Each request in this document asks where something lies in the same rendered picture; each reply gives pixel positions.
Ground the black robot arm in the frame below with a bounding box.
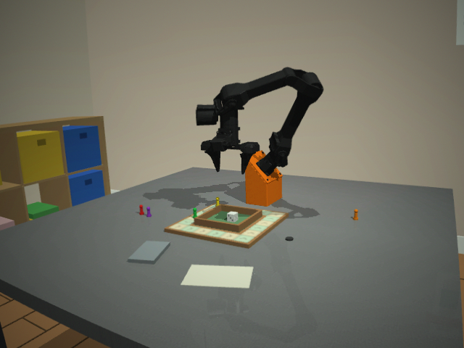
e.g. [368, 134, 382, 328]
[196, 67, 324, 176]

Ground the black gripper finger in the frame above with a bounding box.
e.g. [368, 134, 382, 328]
[204, 151, 220, 172]
[240, 152, 256, 174]

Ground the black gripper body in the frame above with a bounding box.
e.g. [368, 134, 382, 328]
[201, 124, 260, 154]

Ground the white die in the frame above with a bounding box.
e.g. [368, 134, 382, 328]
[227, 212, 238, 223]

